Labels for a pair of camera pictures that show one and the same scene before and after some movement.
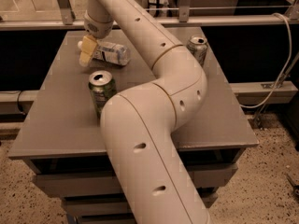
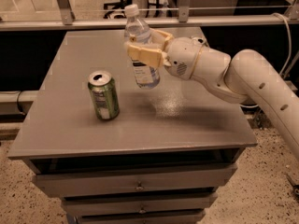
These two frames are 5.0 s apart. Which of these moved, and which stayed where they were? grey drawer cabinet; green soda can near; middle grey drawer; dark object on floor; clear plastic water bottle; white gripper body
Moved: clear plastic water bottle; white gripper body
Stayed: dark object on floor; green soda can near; grey drawer cabinet; middle grey drawer
